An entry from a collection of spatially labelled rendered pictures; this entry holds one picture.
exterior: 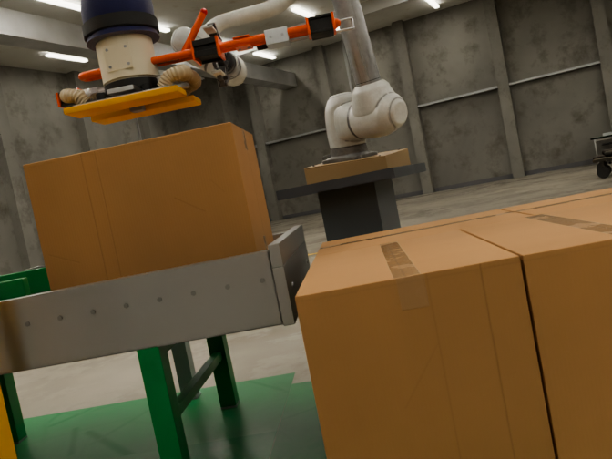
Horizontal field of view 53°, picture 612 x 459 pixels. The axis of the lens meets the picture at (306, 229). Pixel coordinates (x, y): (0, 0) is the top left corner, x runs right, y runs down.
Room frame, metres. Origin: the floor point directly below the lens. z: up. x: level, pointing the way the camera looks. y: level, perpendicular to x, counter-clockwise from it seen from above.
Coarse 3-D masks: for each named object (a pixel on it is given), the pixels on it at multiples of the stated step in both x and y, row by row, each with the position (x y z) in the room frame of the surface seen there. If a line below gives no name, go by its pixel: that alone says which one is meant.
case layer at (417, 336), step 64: (320, 256) 1.64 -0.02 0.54; (384, 256) 1.38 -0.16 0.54; (448, 256) 1.19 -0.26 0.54; (512, 256) 1.04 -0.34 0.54; (576, 256) 1.03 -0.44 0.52; (320, 320) 1.07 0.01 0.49; (384, 320) 1.06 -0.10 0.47; (448, 320) 1.05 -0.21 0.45; (512, 320) 1.04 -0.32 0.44; (576, 320) 1.03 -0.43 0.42; (320, 384) 1.07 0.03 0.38; (384, 384) 1.06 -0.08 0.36; (448, 384) 1.05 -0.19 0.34; (512, 384) 1.04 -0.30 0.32; (576, 384) 1.03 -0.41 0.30; (384, 448) 1.06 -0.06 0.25; (448, 448) 1.05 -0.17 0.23; (512, 448) 1.04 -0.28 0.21; (576, 448) 1.03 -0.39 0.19
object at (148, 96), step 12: (144, 84) 1.79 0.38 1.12; (96, 96) 1.80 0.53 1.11; (120, 96) 1.77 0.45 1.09; (132, 96) 1.75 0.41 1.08; (144, 96) 1.75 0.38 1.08; (156, 96) 1.75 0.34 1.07; (168, 96) 1.79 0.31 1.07; (180, 96) 1.82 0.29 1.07; (72, 108) 1.77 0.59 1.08; (84, 108) 1.76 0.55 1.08; (96, 108) 1.77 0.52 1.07; (108, 108) 1.80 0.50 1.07; (120, 108) 1.84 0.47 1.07
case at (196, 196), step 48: (144, 144) 1.69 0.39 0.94; (192, 144) 1.68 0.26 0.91; (240, 144) 1.77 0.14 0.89; (48, 192) 1.71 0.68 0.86; (96, 192) 1.70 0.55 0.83; (144, 192) 1.69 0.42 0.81; (192, 192) 1.68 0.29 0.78; (240, 192) 1.67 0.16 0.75; (48, 240) 1.72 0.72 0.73; (96, 240) 1.71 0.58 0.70; (144, 240) 1.70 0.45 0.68; (192, 240) 1.69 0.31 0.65; (240, 240) 1.68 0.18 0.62
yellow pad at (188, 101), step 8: (192, 96) 1.93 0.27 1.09; (152, 104) 1.94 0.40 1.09; (160, 104) 1.94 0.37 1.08; (168, 104) 1.94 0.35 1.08; (176, 104) 1.94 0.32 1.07; (184, 104) 1.96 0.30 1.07; (192, 104) 1.99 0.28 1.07; (200, 104) 2.02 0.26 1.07; (112, 112) 1.95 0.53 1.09; (120, 112) 1.95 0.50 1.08; (128, 112) 1.95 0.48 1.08; (144, 112) 1.97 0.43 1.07; (152, 112) 2.00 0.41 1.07; (160, 112) 2.02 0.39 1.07; (96, 120) 1.96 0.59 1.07; (104, 120) 1.98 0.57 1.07; (112, 120) 2.00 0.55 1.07; (120, 120) 2.03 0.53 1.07
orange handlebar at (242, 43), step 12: (336, 24) 1.83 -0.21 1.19; (240, 36) 1.84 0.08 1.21; (252, 36) 1.84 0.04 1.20; (264, 36) 1.84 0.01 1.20; (228, 48) 1.89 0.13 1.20; (240, 48) 1.87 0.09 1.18; (252, 48) 1.90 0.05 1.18; (156, 60) 1.86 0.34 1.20; (168, 60) 1.87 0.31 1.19; (180, 60) 1.90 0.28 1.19; (84, 72) 1.88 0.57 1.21; (96, 72) 1.88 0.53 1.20
